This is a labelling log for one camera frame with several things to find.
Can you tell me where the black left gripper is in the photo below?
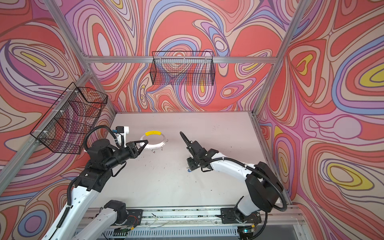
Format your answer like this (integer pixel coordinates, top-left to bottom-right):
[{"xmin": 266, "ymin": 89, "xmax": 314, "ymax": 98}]
[{"xmin": 102, "ymin": 140, "xmax": 149, "ymax": 172}]

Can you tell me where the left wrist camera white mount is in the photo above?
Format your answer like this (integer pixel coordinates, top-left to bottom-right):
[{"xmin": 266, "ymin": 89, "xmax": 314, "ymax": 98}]
[{"xmin": 113, "ymin": 126, "xmax": 130, "ymax": 148}]

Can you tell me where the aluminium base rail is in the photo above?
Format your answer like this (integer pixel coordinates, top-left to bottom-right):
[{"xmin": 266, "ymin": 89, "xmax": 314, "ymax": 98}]
[{"xmin": 56, "ymin": 205, "xmax": 307, "ymax": 240}]

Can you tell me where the black wire basket back wall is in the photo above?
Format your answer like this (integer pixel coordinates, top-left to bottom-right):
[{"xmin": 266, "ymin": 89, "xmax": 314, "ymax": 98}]
[{"xmin": 150, "ymin": 50, "xmax": 216, "ymax": 86}]

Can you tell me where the large keyring with yellow sleeve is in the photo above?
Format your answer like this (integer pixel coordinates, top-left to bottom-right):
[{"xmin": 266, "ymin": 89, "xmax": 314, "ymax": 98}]
[{"xmin": 140, "ymin": 131, "xmax": 168, "ymax": 153}]

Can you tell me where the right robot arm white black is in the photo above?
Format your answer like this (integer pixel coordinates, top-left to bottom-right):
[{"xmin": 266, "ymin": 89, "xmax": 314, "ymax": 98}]
[{"xmin": 180, "ymin": 132, "xmax": 288, "ymax": 226}]

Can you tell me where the black wire basket wall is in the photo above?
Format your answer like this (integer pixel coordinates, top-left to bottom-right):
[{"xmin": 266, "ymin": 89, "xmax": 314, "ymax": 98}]
[
  {"xmin": 30, "ymin": 83, "xmax": 108, "ymax": 154},
  {"xmin": 150, "ymin": 50, "xmax": 216, "ymax": 86}
]

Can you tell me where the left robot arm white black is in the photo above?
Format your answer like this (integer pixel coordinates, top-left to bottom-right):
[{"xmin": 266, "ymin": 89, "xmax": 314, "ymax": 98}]
[{"xmin": 43, "ymin": 125, "xmax": 149, "ymax": 240}]

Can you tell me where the black wire basket left wall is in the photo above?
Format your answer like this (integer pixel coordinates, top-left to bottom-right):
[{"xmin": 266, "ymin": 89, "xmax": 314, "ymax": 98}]
[{"xmin": 30, "ymin": 83, "xmax": 108, "ymax": 154}]

